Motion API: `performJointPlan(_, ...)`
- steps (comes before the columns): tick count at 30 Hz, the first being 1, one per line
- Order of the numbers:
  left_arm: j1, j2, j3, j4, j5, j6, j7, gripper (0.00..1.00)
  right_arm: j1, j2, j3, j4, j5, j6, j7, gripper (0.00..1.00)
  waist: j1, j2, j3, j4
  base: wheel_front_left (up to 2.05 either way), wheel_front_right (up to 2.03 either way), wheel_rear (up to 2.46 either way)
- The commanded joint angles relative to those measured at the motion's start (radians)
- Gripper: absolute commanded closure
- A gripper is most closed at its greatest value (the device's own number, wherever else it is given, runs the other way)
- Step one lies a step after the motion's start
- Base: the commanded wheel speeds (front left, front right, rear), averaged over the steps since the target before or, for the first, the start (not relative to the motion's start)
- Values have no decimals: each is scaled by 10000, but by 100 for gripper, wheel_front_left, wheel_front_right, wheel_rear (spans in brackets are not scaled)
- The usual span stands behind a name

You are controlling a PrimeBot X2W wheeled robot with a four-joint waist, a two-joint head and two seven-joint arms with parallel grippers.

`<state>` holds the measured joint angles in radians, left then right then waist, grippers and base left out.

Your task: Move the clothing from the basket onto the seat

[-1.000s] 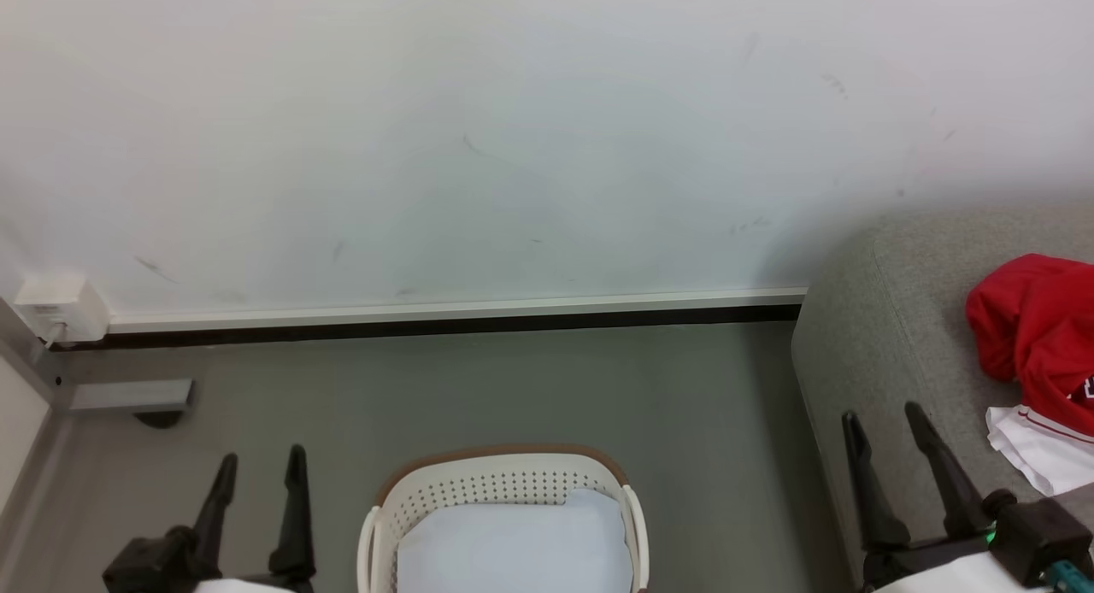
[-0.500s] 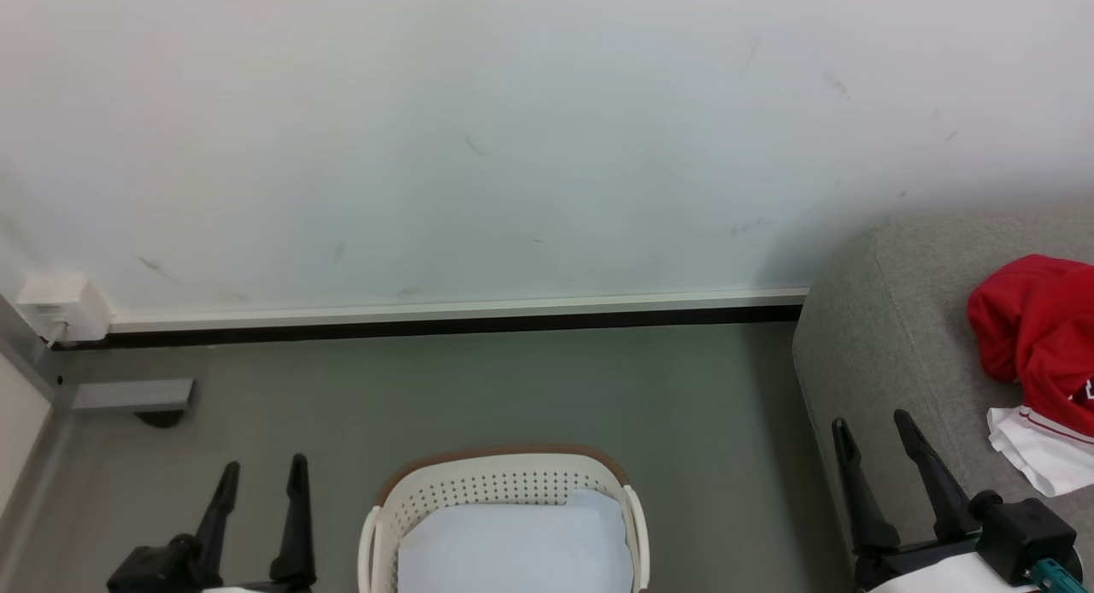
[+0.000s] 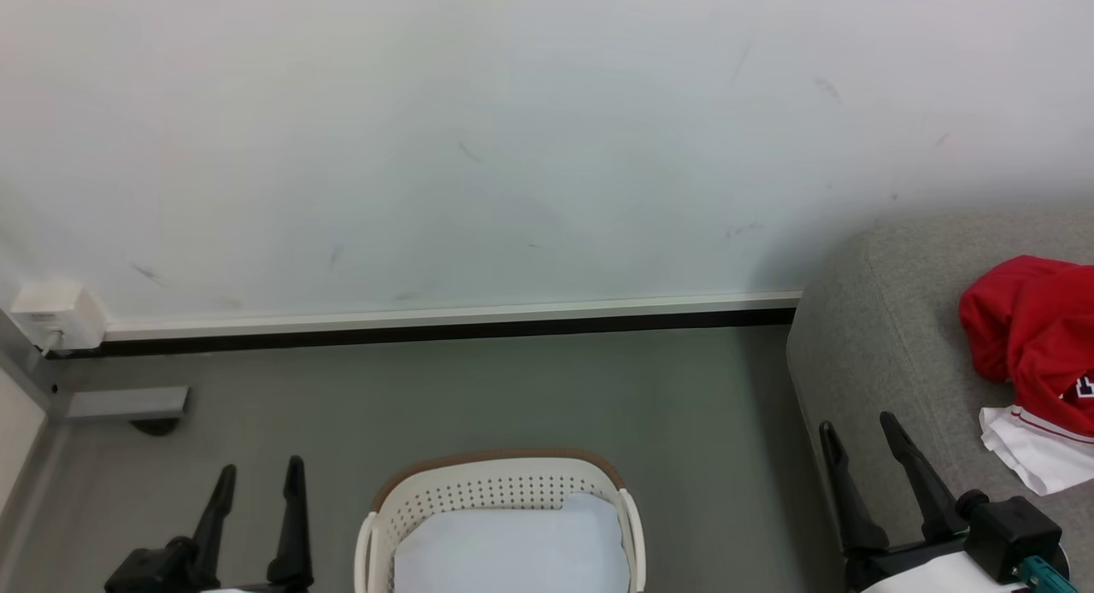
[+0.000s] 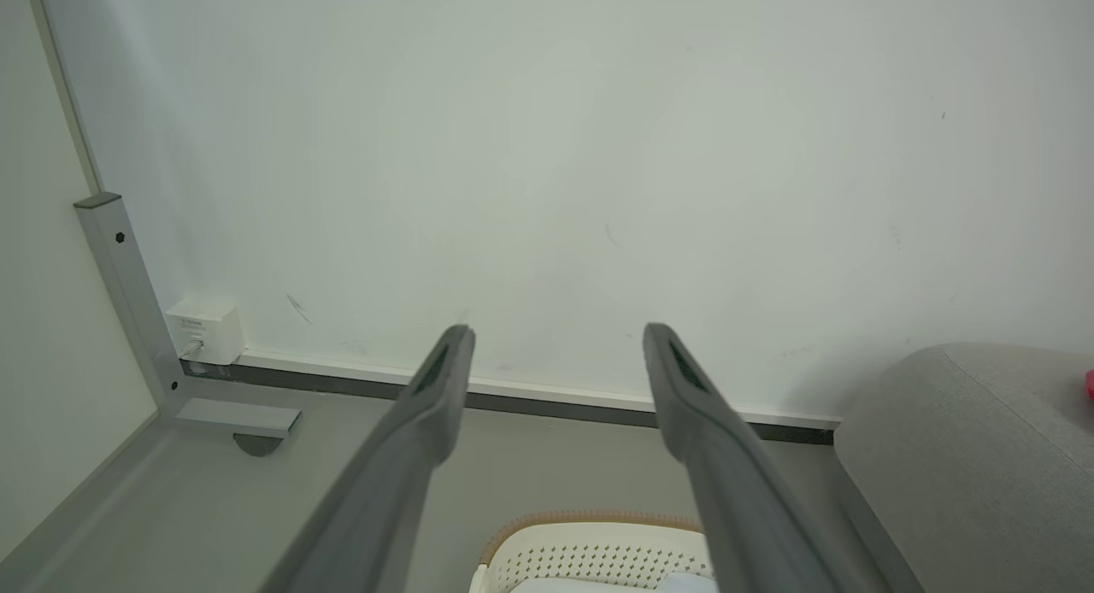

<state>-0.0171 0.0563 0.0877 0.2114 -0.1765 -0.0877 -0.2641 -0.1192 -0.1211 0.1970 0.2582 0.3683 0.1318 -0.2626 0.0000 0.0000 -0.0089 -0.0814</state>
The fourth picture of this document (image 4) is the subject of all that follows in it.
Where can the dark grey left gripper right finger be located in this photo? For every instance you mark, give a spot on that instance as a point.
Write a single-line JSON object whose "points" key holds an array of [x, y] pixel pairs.
{"points": [[744, 507]]}

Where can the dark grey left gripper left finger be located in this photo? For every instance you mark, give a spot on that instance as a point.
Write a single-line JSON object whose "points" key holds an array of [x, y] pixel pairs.
{"points": [[393, 482]]}

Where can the white perforated laundry basket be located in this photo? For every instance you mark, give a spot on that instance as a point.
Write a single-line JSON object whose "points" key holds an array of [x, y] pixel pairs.
{"points": [[590, 550]]}

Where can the white and grey baseboard strip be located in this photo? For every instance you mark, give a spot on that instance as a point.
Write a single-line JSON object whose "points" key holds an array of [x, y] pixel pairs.
{"points": [[555, 402]]}

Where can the light grey fabric sofa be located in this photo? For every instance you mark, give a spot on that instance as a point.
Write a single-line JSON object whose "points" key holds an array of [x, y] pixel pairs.
{"points": [[974, 465]]}

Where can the white wall socket box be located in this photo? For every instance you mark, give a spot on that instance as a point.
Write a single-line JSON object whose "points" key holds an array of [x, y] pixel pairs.
{"points": [[209, 328]]}

